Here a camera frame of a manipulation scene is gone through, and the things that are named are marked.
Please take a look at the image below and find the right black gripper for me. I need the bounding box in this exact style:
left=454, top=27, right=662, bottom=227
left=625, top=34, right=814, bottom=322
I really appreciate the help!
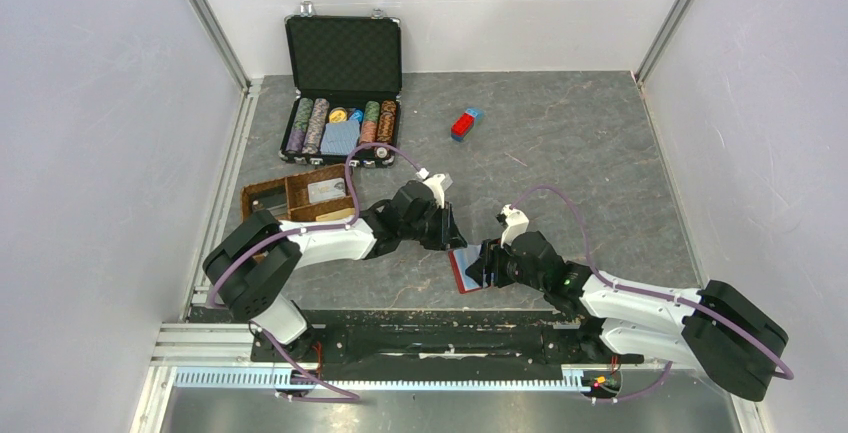
left=465, top=235, right=547, bottom=292

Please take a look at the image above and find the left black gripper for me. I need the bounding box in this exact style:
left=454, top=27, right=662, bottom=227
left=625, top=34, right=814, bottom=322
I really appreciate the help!
left=400, top=201, right=467, bottom=251

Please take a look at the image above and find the red leather card holder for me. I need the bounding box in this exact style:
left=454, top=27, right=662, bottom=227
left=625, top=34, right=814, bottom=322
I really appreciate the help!
left=448, top=244, right=491, bottom=294

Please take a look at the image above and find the orange VIP card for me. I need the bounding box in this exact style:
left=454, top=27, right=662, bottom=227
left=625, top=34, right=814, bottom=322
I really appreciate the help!
left=315, top=208, right=355, bottom=222

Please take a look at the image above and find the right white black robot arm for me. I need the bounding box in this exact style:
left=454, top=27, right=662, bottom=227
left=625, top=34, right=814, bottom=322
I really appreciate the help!
left=456, top=232, right=793, bottom=401

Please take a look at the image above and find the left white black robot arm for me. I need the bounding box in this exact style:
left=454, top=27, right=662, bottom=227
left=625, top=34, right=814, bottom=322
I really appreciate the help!
left=202, top=176, right=467, bottom=361

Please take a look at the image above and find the grey card in basket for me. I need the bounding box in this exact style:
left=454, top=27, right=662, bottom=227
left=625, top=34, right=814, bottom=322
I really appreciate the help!
left=307, top=178, right=347, bottom=204

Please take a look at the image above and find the blue playing card deck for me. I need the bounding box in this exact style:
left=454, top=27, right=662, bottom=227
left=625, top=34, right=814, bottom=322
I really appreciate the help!
left=320, top=120, right=360, bottom=156

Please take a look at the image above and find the dark card in basket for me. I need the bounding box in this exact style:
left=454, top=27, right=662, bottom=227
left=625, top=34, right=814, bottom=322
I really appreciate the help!
left=249, top=192, right=288, bottom=216

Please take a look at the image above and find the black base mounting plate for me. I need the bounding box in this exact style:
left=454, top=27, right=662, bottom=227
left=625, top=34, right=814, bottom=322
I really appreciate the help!
left=285, top=310, right=644, bottom=381

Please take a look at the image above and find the red blue toy brick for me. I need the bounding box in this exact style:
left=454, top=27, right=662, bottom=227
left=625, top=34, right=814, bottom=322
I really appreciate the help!
left=450, top=108, right=484, bottom=142

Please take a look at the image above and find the brown orange chip stack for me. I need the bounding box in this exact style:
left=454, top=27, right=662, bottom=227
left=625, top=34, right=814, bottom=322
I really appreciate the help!
left=375, top=100, right=397, bottom=144

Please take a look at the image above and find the green red chip stack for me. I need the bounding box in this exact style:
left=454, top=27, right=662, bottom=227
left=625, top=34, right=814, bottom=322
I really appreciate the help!
left=359, top=101, right=380, bottom=144

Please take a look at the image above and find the brown woven divided basket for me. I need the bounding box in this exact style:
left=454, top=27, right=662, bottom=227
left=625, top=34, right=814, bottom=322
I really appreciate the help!
left=240, top=164, right=354, bottom=222

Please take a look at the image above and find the yellow dealer button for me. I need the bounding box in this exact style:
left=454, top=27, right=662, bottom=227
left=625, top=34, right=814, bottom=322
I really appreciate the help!
left=328, top=107, right=349, bottom=123

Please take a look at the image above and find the grey purple chip stack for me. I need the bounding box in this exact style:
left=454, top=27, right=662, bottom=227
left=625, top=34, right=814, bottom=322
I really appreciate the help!
left=301, top=98, right=329, bottom=154

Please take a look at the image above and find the green purple chip stack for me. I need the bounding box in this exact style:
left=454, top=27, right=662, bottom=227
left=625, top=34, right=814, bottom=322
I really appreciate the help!
left=284, top=98, right=316, bottom=154

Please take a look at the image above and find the black poker chip case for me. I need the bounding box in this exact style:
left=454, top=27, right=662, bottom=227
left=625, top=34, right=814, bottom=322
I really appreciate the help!
left=278, top=15, right=403, bottom=166

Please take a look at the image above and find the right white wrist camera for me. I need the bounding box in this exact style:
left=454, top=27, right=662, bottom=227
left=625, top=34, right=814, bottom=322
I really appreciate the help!
left=496, top=204, right=529, bottom=246

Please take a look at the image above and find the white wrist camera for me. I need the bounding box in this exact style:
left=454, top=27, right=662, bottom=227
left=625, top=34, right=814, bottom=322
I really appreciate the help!
left=416, top=167, right=453, bottom=208
left=496, top=204, right=529, bottom=246

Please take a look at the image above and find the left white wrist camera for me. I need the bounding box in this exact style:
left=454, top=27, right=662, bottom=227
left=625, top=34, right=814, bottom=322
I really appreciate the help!
left=416, top=167, right=453, bottom=208

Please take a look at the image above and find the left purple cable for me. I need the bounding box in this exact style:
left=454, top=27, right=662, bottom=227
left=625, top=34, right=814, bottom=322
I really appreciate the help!
left=205, top=142, right=432, bottom=406

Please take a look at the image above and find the purple cable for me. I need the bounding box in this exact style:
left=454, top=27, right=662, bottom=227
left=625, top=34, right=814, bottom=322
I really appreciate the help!
left=510, top=184, right=795, bottom=406
left=205, top=142, right=432, bottom=406

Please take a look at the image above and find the white toothed cable rail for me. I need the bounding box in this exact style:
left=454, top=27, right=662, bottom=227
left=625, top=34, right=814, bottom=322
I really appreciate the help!
left=173, top=366, right=590, bottom=393

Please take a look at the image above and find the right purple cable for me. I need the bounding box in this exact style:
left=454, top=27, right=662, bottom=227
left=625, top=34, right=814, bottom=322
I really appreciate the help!
left=510, top=184, right=795, bottom=406

